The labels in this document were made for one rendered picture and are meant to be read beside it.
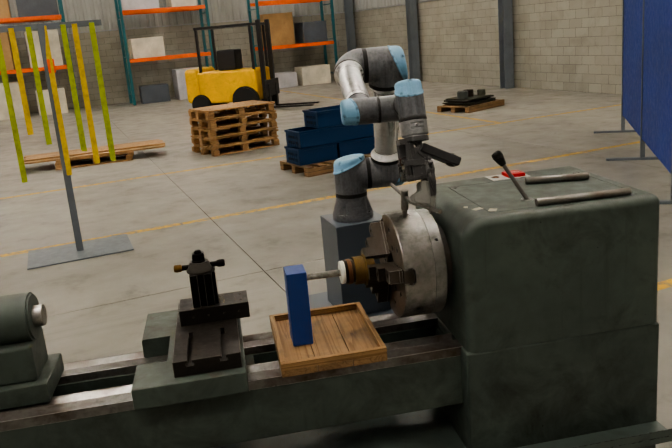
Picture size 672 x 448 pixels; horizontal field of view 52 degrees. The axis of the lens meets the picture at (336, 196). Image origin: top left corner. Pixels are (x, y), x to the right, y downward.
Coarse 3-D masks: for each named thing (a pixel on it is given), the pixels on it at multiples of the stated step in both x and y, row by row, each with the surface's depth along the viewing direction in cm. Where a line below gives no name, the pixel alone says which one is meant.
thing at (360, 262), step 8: (360, 256) 206; (344, 264) 204; (352, 264) 204; (360, 264) 203; (368, 264) 205; (352, 272) 203; (360, 272) 203; (352, 280) 204; (360, 280) 204; (368, 280) 204
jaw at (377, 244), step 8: (376, 224) 211; (376, 232) 210; (384, 232) 210; (368, 240) 209; (376, 240) 209; (384, 240) 209; (368, 248) 208; (376, 248) 208; (384, 248) 208; (368, 256) 207; (376, 256) 208; (384, 256) 210
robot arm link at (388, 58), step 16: (368, 48) 228; (384, 48) 227; (400, 48) 228; (368, 64) 225; (384, 64) 226; (400, 64) 226; (368, 80) 229; (384, 80) 228; (400, 80) 231; (384, 128) 240; (384, 144) 244; (384, 160) 246; (384, 176) 250
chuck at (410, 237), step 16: (384, 224) 210; (400, 224) 199; (416, 224) 199; (400, 240) 195; (416, 240) 196; (400, 256) 195; (416, 256) 194; (432, 256) 195; (416, 272) 194; (432, 272) 194; (400, 288) 200; (416, 288) 195; (432, 288) 196; (400, 304) 203; (416, 304) 198; (432, 304) 200
